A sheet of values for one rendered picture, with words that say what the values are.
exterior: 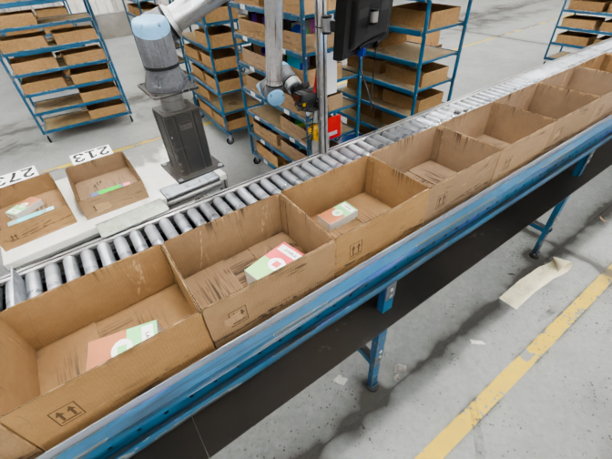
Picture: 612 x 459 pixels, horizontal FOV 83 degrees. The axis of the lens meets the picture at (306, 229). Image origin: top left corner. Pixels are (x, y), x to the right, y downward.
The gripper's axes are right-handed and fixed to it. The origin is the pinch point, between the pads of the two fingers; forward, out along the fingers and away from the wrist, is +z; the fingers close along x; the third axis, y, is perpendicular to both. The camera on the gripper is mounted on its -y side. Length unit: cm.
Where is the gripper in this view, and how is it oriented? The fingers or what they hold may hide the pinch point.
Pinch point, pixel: (315, 112)
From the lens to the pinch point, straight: 195.2
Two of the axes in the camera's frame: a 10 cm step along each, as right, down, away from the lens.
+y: -2.5, 4.0, 8.8
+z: 5.2, 8.2, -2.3
